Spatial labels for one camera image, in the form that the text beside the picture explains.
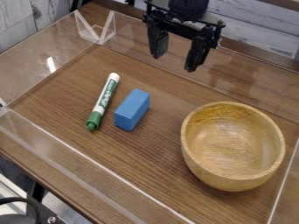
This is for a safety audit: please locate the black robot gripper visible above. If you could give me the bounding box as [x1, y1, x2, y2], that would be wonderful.
[144, 0, 225, 73]

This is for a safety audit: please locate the green dry erase marker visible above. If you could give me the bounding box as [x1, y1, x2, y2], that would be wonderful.
[86, 73, 120, 131]

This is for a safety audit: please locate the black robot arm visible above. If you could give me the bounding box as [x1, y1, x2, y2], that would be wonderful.
[144, 0, 225, 73]

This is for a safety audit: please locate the brown wooden bowl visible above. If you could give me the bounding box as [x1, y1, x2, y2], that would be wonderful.
[180, 101, 285, 192]

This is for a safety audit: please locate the blue foam block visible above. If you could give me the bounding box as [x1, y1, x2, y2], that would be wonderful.
[114, 89, 149, 131]

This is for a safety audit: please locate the clear acrylic tray wall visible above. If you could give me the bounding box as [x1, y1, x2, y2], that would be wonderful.
[0, 9, 299, 224]

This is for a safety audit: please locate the black metal table bracket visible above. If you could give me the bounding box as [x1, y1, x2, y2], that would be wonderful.
[24, 180, 68, 224]

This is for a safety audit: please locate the black cable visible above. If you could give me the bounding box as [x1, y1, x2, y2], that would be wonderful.
[0, 196, 42, 224]

